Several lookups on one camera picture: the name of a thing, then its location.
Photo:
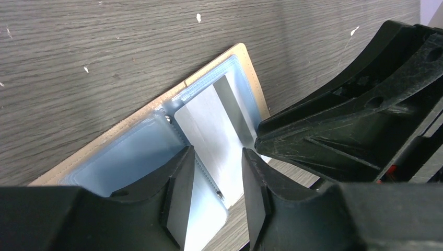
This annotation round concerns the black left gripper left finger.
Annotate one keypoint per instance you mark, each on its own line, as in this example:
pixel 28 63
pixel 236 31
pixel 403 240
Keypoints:
pixel 149 214

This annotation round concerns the silver credit card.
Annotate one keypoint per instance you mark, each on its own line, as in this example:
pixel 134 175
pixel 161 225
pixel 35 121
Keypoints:
pixel 219 122

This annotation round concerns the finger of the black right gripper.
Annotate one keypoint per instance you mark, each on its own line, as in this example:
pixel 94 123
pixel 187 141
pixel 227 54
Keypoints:
pixel 379 120

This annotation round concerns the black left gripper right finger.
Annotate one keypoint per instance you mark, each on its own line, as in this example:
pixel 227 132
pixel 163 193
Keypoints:
pixel 284 215

